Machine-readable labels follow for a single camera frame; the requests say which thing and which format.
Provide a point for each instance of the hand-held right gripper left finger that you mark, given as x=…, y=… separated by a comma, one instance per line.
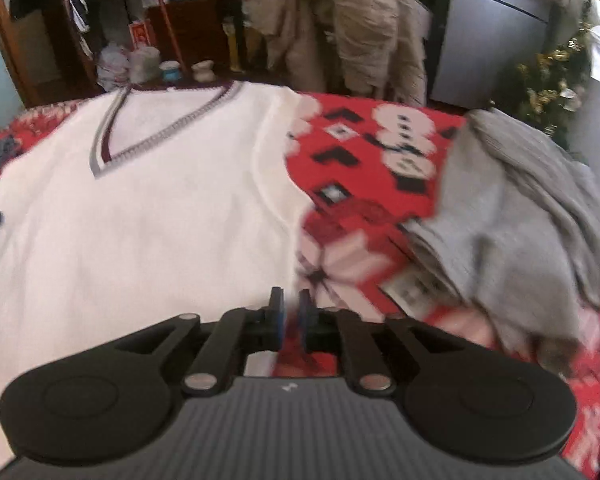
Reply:
x=278, y=320

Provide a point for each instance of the red white carton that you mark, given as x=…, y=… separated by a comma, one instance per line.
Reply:
x=141, y=35

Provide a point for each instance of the white plastic bag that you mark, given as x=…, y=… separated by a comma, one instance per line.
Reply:
x=130, y=67

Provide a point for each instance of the white sweater with striped trim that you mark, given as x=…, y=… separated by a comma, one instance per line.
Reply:
x=155, y=235

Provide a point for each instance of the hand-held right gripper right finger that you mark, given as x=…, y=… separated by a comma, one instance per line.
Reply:
x=304, y=320

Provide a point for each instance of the red patterned blanket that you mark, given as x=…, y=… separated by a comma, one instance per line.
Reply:
x=360, y=175

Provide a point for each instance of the grey garment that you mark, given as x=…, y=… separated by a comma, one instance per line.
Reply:
x=505, y=220

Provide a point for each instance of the decorated Christmas tree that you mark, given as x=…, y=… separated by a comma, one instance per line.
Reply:
x=545, y=90

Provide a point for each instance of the beige jacket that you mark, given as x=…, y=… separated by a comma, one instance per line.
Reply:
x=360, y=35

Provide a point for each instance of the grey refrigerator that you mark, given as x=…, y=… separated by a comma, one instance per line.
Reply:
x=480, y=45

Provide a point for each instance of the black storage shelf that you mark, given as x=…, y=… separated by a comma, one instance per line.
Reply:
x=235, y=35

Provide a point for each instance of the white ceramic cup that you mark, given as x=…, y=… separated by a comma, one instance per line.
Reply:
x=203, y=72

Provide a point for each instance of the blue cup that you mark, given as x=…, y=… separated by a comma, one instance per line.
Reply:
x=170, y=72

